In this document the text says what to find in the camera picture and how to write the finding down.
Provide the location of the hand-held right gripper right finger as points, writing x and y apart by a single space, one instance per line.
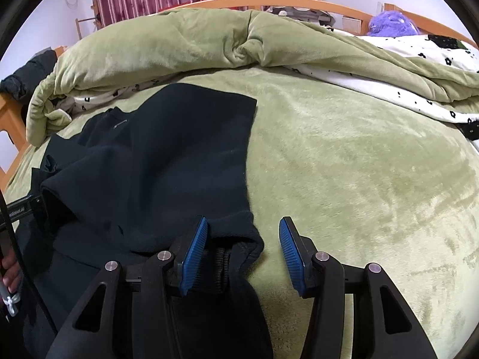
292 258

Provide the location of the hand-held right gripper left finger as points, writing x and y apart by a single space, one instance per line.
194 254

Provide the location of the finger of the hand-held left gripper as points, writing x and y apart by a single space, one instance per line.
22 209

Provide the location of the black sweatshirt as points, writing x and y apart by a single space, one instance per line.
168 149

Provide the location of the person's left hand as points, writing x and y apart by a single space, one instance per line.
9 273

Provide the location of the black jacket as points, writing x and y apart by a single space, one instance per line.
33 71

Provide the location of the wooden coat rack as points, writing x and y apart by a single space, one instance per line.
79 26

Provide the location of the green quilt with flowered lining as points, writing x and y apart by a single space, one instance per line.
168 41

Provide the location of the purple plush toy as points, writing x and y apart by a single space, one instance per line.
393 22

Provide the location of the wooden bed frame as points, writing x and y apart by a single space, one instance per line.
262 2

